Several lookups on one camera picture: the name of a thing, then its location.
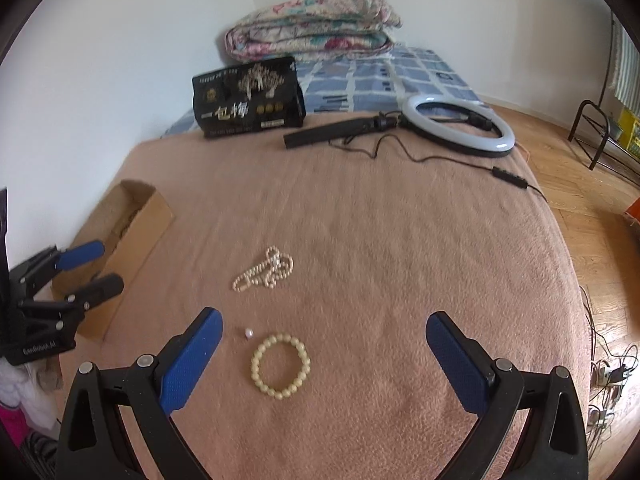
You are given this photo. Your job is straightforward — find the cream bead bracelet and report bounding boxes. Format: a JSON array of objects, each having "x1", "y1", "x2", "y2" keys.
[{"x1": 250, "y1": 333, "x2": 312, "y2": 401}]

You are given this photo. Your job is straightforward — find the white pearl necklace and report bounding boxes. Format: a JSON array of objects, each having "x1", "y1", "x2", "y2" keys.
[{"x1": 231, "y1": 246, "x2": 294, "y2": 293}]

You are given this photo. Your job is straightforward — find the dark patterned cloth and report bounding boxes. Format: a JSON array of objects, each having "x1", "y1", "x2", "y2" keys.
[{"x1": 19, "y1": 430, "x2": 60, "y2": 480}]

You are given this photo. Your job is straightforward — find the blue patterned bed sheet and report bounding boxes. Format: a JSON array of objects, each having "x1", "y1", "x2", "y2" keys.
[{"x1": 160, "y1": 45, "x2": 493, "y2": 137}]

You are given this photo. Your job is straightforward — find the cardboard box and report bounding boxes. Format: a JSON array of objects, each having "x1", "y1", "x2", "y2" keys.
[{"x1": 51, "y1": 180, "x2": 177, "y2": 342}]

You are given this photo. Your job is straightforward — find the black tripod handle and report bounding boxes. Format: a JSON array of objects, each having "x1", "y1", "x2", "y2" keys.
[{"x1": 283, "y1": 114, "x2": 401, "y2": 151}]

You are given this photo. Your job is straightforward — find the white ring light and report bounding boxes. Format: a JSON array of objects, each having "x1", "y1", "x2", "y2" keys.
[{"x1": 387, "y1": 60, "x2": 516, "y2": 157}]

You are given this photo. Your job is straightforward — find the black ring light cable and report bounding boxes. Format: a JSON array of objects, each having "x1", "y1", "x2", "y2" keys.
[{"x1": 327, "y1": 135, "x2": 551, "y2": 206}]

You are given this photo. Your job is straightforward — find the floor cables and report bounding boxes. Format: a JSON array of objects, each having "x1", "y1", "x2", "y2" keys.
[{"x1": 580, "y1": 285, "x2": 640, "y2": 463}]

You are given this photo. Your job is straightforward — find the folded floral quilt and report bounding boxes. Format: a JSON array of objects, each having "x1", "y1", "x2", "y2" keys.
[{"x1": 224, "y1": 0, "x2": 402, "y2": 64}]

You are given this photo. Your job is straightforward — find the striped towel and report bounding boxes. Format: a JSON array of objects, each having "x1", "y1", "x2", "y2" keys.
[{"x1": 614, "y1": 22, "x2": 640, "y2": 107}]

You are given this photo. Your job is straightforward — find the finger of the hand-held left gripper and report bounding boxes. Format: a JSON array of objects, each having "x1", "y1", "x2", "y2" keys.
[
  {"x1": 20, "y1": 273, "x2": 125, "y2": 319},
  {"x1": 30, "y1": 240, "x2": 106, "y2": 281}
]

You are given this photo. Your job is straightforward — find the pink cloth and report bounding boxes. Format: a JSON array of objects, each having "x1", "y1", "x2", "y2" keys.
[{"x1": 0, "y1": 404, "x2": 27, "y2": 453}]

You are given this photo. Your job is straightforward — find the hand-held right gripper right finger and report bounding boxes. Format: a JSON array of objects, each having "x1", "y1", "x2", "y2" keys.
[{"x1": 425, "y1": 311, "x2": 590, "y2": 480}]

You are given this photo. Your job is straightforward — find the white cloth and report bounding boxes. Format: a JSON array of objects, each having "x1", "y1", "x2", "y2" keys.
[{"x1": 0, "y1": 360, "x2": 57, "y2": 427}]

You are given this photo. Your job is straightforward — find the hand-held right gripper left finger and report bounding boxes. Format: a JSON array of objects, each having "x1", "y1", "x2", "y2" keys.
[{"x1": 55, "y1": 306, "x2": 223, "y2": 480}]

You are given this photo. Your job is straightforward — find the black printed bag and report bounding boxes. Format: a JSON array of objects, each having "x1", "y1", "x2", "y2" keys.
[{"x1": 192, "y1": 57, "x2": 307, "y2": 140}]

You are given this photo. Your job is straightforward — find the black clothes rack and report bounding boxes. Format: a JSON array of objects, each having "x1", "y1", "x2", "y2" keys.
[{"x1": 568, "y1": 10, "x2": 640, "y2": 187}]

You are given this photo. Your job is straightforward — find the yellow box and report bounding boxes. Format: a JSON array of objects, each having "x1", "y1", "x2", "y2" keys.
[{"x1": 617, "y1": 107, "x2": 640, "y2": 159}]

